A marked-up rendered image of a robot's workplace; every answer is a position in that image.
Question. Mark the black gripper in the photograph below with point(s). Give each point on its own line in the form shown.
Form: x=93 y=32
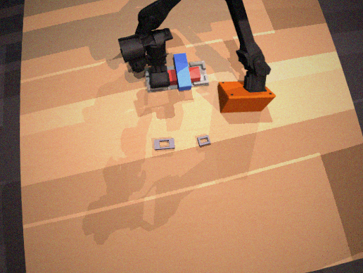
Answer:
x=158 y=75

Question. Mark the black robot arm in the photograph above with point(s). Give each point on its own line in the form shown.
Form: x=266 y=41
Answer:
x=133 y=48

